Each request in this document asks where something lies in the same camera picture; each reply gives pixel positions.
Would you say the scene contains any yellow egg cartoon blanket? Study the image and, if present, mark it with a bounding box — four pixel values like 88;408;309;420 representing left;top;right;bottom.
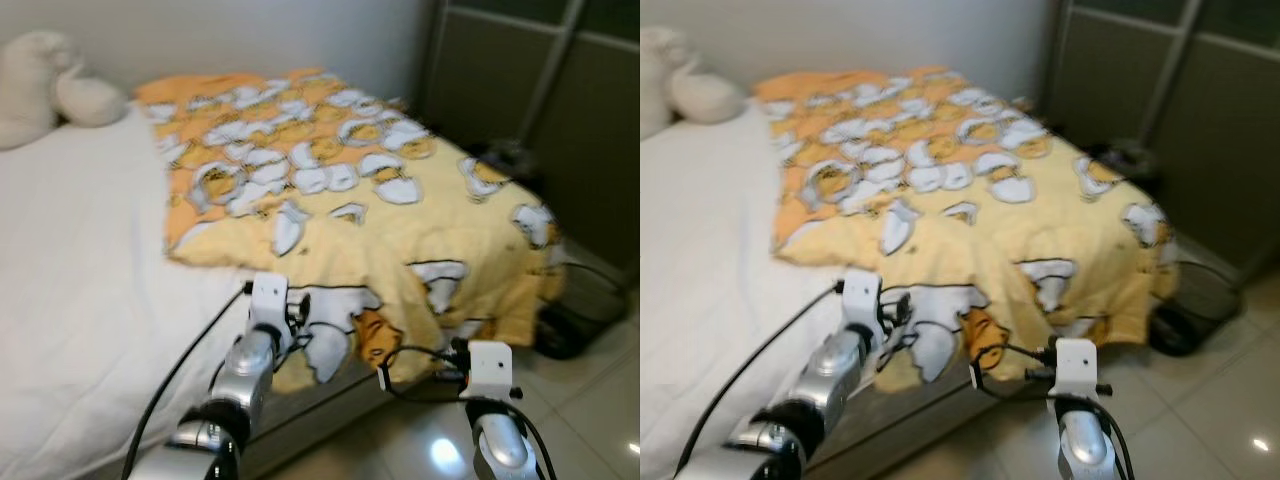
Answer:
133;68;569;393
752;66;1181;393

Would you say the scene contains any white quilted mattress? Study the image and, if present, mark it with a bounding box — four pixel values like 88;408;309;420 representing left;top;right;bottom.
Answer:
0;100;291;480
640;100;901;480

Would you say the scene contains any small black object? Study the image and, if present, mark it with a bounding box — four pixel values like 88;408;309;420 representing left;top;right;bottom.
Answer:
1090;140;1166;196
470;140;546;196

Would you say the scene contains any dark sliding door wardrobe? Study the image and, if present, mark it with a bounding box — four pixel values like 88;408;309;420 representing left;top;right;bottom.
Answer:
1040;0;1280;281
415;0;641;271

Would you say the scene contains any cream plush toy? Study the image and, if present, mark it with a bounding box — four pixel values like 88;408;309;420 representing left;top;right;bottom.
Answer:
0;30;129;151
640;25;746;141

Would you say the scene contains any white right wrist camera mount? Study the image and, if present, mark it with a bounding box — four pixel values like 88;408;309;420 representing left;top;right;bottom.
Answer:
468;340;516;401
1050;338;1101;399

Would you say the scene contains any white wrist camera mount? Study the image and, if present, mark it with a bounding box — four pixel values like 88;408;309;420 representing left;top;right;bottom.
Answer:
468;340;516;401
1050;338;1101;399
840;268;883;326
248;272;291;329

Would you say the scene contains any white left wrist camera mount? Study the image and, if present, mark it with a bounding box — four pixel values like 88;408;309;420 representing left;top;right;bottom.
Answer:
840;268;883;326
248;272;291;329

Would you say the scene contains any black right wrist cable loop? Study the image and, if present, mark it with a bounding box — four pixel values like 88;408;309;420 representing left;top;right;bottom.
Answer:
378;345;466;396
965;340;1051;393

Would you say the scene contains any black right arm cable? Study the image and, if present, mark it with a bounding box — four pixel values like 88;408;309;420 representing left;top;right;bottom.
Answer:
510;400;556;480
1100;400;1136;480

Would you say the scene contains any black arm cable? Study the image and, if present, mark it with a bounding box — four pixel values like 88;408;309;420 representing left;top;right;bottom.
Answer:
1100;400;1136;480
510;400;556;480
122;283;251;476
672;282;843;476

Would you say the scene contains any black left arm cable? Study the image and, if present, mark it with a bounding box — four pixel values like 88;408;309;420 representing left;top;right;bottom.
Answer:
122;283;251;476
672;282;843;476

